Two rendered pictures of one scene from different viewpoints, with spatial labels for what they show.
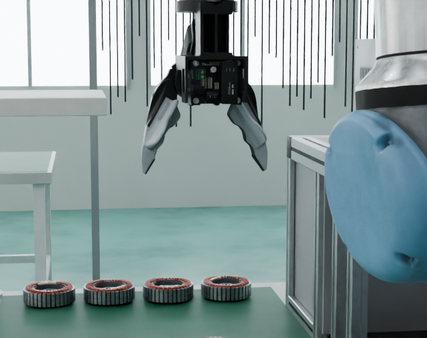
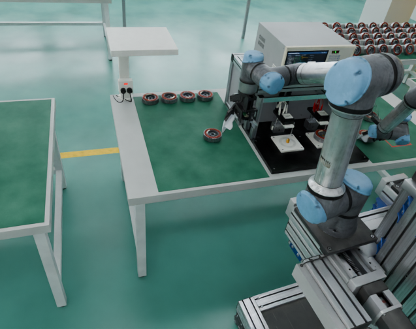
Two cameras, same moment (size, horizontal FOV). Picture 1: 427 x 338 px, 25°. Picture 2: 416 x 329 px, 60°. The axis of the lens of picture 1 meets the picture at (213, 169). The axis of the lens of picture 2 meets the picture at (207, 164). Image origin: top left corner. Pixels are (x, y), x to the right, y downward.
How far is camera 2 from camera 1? 83 cm
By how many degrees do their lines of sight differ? 35
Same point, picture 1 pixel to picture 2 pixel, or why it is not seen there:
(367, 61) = (263, 34)
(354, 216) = (303, 209)
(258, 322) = (219, 113)
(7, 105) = (145, 52)
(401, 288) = (264, 111)
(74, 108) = (167, 53)
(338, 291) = not seen: hidden behind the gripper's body
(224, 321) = (208, 113)
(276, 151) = not seen: outside the picture
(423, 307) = (269, 115)
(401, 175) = (319, 214)
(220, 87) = (249, 116)
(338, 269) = not seen: hidden behind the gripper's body
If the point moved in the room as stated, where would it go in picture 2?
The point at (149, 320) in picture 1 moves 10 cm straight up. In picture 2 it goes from (185, 112) to (187, 99)
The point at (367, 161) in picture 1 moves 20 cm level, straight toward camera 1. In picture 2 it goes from (311, 206) to (327, 260)
